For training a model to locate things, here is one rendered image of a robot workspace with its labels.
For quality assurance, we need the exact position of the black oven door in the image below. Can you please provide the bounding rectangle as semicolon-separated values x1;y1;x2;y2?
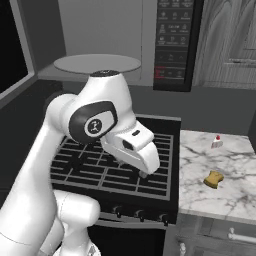
87;225;168;256

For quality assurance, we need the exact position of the grey wooden cupboard door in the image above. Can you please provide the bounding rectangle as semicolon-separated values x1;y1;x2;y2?
192;0;256;90

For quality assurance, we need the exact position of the black stove knob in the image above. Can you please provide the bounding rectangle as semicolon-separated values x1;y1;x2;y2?
158;213;170;226
134;209;146;222
112;205;123;218

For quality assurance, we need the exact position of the white drawer handle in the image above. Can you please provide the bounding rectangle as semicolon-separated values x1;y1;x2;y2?
227;227;256;245

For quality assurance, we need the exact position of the silver cupboard door handle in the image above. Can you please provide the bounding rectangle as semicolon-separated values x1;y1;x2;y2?
227;57;256;67

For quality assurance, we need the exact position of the black microwave door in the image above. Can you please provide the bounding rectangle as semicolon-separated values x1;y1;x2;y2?
0;0;37;110

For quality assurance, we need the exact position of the yellow brown sponge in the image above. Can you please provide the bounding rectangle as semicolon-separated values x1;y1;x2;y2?
203;169;224;190

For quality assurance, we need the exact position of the silver oven door handle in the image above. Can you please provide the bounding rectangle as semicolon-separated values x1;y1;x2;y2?
98;217;168;232

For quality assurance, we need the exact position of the black microwave oven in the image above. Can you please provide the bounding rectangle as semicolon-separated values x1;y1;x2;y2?
0;0;205;111

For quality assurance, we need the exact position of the grey round turntable plate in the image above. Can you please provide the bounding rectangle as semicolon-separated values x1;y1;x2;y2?
53;53;143;75

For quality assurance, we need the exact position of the grey lower cupboard door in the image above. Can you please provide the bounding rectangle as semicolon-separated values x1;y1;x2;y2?
175;236;256;256

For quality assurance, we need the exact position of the black stove with grates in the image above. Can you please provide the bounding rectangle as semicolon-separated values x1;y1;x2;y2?
49;113;183;256

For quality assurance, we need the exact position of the grey drawer front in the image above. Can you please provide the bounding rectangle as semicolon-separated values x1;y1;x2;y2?
175;213;256;249

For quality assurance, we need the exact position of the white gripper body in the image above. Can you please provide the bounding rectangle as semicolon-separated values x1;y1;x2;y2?
99;134;161;176

